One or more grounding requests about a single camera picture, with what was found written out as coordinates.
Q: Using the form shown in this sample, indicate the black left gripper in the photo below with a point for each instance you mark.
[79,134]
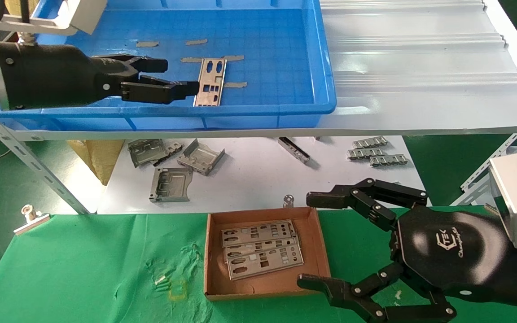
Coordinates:
[47,76]

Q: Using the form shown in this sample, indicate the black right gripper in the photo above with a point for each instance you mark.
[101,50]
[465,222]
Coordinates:
[447,251]

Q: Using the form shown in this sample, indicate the brown cardboard box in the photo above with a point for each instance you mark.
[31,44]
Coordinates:
[263,287]

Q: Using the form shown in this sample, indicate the grey metal tray part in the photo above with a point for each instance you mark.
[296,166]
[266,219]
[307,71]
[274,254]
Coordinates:
[200,158]

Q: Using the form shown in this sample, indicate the blue plastic tray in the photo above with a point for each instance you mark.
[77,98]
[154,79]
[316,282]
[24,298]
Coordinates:
[263,36]

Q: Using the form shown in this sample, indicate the tan tape piece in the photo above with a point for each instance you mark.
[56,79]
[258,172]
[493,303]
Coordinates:
[147,44]
[233,58]
[190,59]
[195,42]
[235,85]

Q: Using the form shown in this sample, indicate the silver IO shield plate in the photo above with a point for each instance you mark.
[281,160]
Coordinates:
[240,233]
[281,264]
[281,246]

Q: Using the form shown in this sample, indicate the silver binder clip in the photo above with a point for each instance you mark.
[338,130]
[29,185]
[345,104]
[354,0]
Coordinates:
[32,222]
[288,200]

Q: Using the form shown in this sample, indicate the yellow woven sack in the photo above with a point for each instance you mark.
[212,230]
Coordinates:
[12,5]
[99,157]

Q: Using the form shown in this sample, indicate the grey metal connector strip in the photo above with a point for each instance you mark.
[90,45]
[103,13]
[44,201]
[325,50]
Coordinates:
[369,142]
[366,153]
[388,160]

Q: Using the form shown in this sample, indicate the white flat shelf board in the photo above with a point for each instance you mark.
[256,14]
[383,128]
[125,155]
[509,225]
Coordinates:
[249,179]

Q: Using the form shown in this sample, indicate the grey stamped metal plate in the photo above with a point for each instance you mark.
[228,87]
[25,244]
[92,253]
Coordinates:
[171,184]

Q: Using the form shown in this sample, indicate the slotted metal rack upright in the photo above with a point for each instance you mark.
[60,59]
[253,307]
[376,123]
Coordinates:
[29,154]

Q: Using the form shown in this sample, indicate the slotted metal rack brace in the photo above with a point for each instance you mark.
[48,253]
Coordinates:
[483,172]

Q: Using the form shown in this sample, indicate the small white tape scrap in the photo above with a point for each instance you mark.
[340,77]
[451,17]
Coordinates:
[160,280]

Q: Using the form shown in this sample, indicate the white corrugated shelf panel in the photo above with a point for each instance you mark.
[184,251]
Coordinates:
[420,67]

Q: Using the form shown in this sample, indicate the green table cloth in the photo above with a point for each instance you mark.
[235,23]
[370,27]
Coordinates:
[83,269]

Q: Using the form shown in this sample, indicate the small grey metal bracket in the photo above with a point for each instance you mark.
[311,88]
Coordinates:
[173,147]

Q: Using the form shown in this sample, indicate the grey folded metal bracket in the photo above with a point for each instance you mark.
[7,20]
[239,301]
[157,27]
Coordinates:
[145,152]

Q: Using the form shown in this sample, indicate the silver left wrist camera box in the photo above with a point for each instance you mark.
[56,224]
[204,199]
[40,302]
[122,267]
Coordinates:
[83,15]

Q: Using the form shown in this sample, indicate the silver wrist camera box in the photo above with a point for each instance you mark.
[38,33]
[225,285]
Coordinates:
[83,15]
[516,197]

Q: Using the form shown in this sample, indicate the slim grey metal bracket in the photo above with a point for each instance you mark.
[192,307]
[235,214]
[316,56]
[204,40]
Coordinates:
[293,149]

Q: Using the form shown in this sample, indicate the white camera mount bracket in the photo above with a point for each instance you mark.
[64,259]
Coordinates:
[25,27]

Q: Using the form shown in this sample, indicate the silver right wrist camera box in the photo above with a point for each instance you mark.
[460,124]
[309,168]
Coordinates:
[516,197]

